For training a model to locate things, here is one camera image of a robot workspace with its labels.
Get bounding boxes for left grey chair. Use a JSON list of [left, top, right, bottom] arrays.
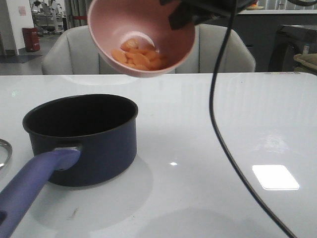
[[42, 25, 121, 75]]

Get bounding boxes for dark blue saucepan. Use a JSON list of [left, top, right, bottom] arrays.
[[0, 94, 138, 238]]

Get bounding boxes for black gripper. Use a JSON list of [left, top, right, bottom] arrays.
[[168, 0, 254, 30]]

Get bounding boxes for red bin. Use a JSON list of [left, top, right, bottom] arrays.
[[22, 27, 40, 52]]

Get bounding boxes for beige cushion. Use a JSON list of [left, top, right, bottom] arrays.
[[293, 53, 317, 75]]

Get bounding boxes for right grey chair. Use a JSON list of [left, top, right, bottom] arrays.
[[168, 23, 257, 74]]

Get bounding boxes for pink bowl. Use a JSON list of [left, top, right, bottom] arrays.
[[87, 0, 195, 77]]

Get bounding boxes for fruit plate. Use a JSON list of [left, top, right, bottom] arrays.
[[246, 2, 264, 10]]

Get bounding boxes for dark grey sideboard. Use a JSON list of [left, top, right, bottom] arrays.
[[198, 9, 317, 72]]

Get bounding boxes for orange ham slices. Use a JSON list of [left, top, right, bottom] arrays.
[[111, 38, 169, 71]]

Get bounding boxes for grey chair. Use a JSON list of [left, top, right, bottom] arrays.
[[42, 25, 121, 75], [168, 23, 257, 74]]

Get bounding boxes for glass pot lid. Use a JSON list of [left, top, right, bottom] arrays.
[[0, 139, 12, 171]]

